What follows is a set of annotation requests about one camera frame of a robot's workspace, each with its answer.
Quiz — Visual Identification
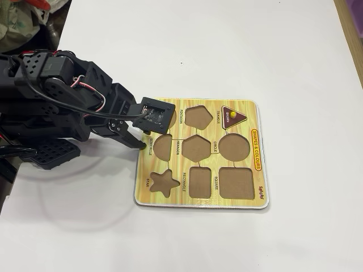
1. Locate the black base cable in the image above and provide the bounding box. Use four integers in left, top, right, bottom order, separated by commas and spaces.
0, 144, 36, 160

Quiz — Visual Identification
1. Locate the wooden shape puzzle board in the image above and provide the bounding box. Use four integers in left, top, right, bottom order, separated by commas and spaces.
133, 97, 270, 211

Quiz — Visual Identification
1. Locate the brown triangle piece yellow pin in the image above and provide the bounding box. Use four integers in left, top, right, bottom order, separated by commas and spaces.
221, 105, 248, 130

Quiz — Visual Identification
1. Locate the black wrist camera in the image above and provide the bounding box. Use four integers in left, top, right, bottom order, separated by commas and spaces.
131, 96, 176, 136

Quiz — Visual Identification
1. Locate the white plastic bag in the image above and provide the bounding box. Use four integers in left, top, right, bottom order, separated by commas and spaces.
27, 0, 72, 27

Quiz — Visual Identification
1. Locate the black gridded table clamp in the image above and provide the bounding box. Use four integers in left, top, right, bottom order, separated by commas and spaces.
29, 138, 82, 171

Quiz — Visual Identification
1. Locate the purple object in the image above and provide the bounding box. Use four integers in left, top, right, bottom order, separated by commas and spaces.
339, 0, 363, 18

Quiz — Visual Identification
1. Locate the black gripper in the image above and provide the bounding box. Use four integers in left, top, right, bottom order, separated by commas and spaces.
104, 83, 147, 151

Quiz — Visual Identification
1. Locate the red white wrist servo wire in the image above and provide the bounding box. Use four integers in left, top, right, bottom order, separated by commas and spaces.
70, 74, 108, 114

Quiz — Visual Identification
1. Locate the pale green cloth bag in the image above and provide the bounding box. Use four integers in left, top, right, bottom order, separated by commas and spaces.
0, 0, 49, 54

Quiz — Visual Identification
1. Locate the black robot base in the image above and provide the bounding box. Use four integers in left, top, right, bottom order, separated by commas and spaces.
0, 113, 92, 146

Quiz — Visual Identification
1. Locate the black camera cable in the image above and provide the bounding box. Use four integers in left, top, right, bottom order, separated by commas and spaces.
24, 79, 149, 118

